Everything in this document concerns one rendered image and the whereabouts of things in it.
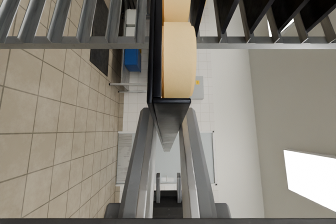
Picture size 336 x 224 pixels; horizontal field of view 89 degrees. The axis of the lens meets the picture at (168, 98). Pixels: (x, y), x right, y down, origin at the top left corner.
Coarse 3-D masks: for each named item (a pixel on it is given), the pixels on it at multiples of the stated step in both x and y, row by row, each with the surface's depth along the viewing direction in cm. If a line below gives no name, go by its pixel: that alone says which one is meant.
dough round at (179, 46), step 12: (168, 24) 10; (180, 24) 10; (168, 36) 9; (180, 36) 9; (192, 36) 9; (168, 48) 9; (180, 48) 9; (192, 48) 9; (168, 60) 9; (180, 60) 9; (192, 60) 9; (168, 72) 9; (180, 72) 9; (192, 72) 9; (168, 84) 10; (180, 84) 10; (192, 84) 10; (168, 96) 11; (180, 96) 11
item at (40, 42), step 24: (0, 48) 58; (24, 48) 58; (48, 48) 58; (72, 48) 58; (96, 48) 58; (120, 48) 58; (144, 48) 58; (216, 48) 58; (240, 48) 58; (264, 48) 58; (288, 48) 59; (312, 48) 59
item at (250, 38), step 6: (240, 0) 60; (240, 6) 60; (240, 12) 60; (246, 18) 56; (246, 24) 55; (246, 30) 55; (246, 36) 55; (252, 36) 56; (246, 42) 55; (252, 42) 56
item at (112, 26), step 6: (114, 0) 61; (120, 0) 61; (114, 6) 60; (120, 6) 60; (108, 12) 56; (114, 12) 59; (108, 18) 56; (114, 18) 58; (108, 24) 56; (114, 24) 58; (108, 30) 56; (114, 30) 57; (108, 36) 56; (114, 36) 56; (108, 42) 55; (114, 42) 55
